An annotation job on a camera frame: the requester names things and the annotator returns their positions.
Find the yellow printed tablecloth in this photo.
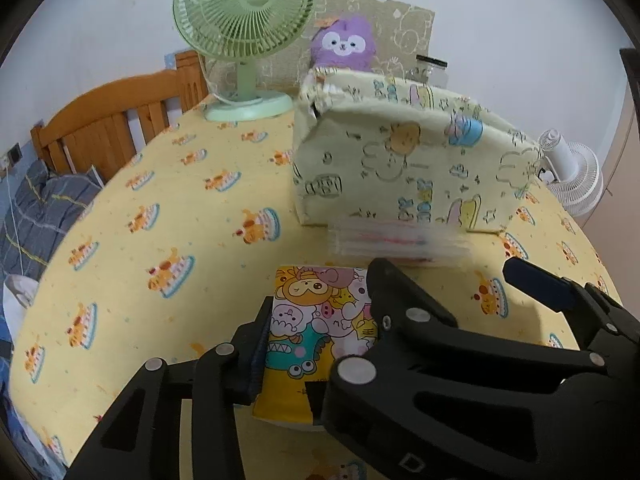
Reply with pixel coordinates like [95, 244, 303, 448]
[9, 91, 627, 480]

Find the clear plastic pack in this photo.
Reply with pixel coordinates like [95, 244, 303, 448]
[329, 214, 475, 267]

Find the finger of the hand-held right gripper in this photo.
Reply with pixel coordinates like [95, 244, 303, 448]
[504, 258, 640, 366]
[370, 258, 608, 386]

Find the cartoon print tissue pack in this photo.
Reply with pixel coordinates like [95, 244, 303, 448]
[251, 264, 379, 427]

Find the blue bed sheet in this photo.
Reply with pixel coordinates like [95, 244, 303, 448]
[0, 305, 16, 426]

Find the grey plaid pillow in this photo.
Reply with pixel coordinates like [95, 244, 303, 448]
[0, 159, 104, 282]

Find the glass jar with lid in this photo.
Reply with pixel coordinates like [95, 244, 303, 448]
[406, 53, 449, 87]

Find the purple plush toy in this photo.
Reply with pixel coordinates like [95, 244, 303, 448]
[309, 15, 377, 74]

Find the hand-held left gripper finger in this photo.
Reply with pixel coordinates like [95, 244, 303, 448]
[65, 297, 275, 480]

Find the white cloth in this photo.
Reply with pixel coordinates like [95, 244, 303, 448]
[2, 274, 42, 312]

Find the wooden headboard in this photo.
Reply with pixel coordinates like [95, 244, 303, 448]
[30, 50, 212, 187]

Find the green desk fan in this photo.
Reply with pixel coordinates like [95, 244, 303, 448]
[172, 0, 321, 123]

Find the beige door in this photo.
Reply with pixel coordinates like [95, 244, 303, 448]
[582, 45, 640, 306]

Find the white standing fan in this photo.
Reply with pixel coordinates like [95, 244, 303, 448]
[536, 127, 604, 219]

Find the cartoon print fabric storage box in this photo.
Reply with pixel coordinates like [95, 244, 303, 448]
[291, 66, 546, 236]

